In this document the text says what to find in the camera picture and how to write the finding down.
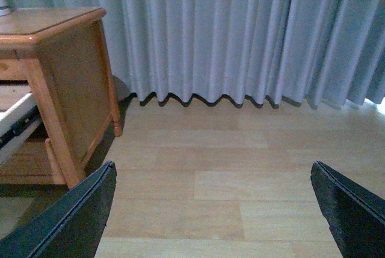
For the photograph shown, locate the wooden drawer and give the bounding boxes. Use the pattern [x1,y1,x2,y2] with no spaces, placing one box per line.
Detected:
[1,84,42,165]

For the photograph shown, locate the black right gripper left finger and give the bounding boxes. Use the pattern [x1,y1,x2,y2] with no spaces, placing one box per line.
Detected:
[1,161,117,257]

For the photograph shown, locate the wooden nightstand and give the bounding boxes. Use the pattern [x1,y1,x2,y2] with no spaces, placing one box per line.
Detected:
[1,7,122,188]

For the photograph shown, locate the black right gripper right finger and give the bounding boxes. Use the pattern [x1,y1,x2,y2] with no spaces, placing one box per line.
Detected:
[310,161,384,257]

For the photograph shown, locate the grey pleated curtain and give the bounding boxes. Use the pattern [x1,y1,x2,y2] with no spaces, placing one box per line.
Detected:
[7,0,384,106]

